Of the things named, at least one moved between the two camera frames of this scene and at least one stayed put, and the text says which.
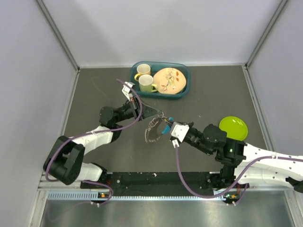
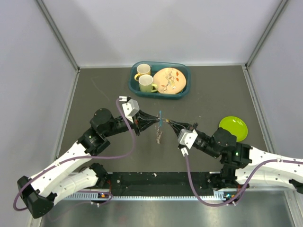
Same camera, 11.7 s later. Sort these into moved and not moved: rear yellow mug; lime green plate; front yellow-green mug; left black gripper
Moved: left black gripper
Not moved: front yellow-green mug; rear yellow mug; lime green plate
